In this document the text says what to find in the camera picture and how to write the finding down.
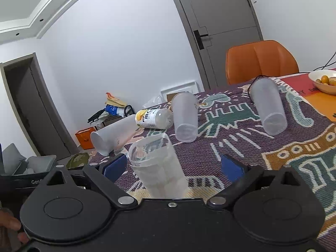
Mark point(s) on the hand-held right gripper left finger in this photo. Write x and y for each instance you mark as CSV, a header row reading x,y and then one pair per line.
x,y
115,169

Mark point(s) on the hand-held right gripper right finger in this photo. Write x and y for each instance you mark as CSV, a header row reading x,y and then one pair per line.
x,y
232,168

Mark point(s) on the frosted plastic cup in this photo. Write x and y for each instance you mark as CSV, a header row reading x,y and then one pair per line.
x,y
269,102
185,115
115,134

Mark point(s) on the clear plastic cup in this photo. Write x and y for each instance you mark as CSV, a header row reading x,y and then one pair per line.
x,y
157,173

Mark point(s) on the person's left hand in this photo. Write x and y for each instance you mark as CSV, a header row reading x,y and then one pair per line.
x,y
11,223

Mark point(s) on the grey storage box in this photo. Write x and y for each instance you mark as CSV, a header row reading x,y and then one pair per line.
x,y
31,164

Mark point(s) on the printed woven blanket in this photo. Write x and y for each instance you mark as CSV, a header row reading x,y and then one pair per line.
x,y
236,136

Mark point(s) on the green cloth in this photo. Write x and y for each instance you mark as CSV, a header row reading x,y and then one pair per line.
x,y
77,160

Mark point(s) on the orange box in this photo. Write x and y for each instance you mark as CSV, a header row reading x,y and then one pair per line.
x,y
84,137

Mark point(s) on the pile of bags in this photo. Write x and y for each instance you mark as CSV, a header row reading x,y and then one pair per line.
x,y
111,109

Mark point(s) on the clear bottle with yellow label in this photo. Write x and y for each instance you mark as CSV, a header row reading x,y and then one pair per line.
x,y
155,118

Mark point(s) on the clear plastic bag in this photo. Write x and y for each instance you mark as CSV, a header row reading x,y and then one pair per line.
x,y
152,102

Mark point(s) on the dark doorway door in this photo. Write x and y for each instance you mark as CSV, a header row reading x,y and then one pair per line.
x,y
34,110

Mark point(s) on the white panel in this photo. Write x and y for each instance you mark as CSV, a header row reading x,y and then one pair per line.
x,y
181,87

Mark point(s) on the orange chair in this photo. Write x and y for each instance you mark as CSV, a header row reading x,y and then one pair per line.
x,y
260,61

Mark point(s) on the white bowl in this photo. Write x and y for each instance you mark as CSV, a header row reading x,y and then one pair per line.
x,y
319,86

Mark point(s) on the grey door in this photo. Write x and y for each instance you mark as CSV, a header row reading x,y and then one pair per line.
x,y
223,13

